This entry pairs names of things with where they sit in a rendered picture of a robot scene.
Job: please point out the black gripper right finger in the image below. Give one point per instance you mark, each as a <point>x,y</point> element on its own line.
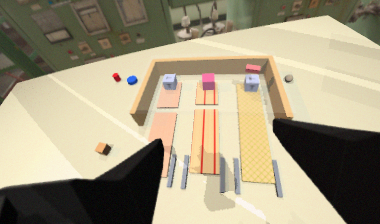
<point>344,164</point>

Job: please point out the small orange cube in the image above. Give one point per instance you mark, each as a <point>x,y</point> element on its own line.
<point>102,149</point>

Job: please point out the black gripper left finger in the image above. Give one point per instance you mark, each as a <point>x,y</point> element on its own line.
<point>125,194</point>

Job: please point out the blue flat disc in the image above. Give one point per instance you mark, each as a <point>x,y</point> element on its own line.
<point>132,80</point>

